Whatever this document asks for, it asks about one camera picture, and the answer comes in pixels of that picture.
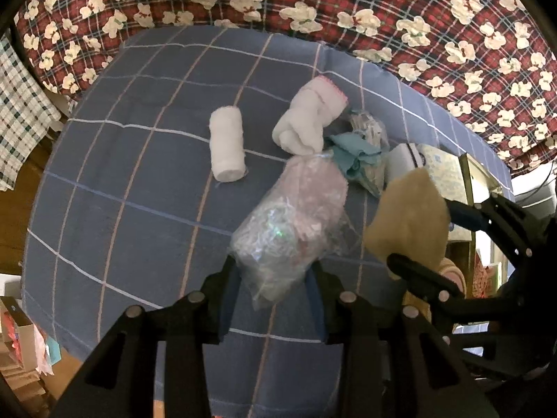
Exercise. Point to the clear plastic bag pink contents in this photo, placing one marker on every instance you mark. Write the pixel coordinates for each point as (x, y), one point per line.
(287, 217)

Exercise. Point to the clear bag of cotton swabs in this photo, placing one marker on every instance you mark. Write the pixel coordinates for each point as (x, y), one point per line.
(370, 128)

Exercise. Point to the white sponge with black stripe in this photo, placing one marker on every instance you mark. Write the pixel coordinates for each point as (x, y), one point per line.
(400, 161)

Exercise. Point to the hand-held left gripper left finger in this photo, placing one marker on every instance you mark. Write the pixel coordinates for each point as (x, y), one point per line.
(228, 300)

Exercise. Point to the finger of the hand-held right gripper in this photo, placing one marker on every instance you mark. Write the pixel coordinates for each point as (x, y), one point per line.
(424, 276)
(465, 217)

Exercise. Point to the beige fuzzy cloth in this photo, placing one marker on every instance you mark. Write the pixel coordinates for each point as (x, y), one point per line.
(409, 213)

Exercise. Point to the teal cloth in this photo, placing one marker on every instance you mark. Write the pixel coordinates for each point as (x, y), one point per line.
(352, 156)

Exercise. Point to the rectangular gold tin box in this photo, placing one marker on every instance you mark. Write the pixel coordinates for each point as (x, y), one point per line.
(472, 174)

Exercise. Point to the red plaid bear-print blanket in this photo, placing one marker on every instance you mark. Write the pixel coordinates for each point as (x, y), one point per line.
(391, 0)

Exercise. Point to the blue checked bed sheet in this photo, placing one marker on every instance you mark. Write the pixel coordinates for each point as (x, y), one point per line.
(130, 183)

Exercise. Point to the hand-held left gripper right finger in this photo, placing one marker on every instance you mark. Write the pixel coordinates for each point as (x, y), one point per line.
(315, 307)

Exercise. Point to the green white checked cloth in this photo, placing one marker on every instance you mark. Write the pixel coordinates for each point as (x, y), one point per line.
(17, 109)

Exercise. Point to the white towel with pink trim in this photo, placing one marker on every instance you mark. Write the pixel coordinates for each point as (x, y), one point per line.
(304, 117)

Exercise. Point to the patterned tissue box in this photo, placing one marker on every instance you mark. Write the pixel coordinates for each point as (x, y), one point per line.
(439, 156)

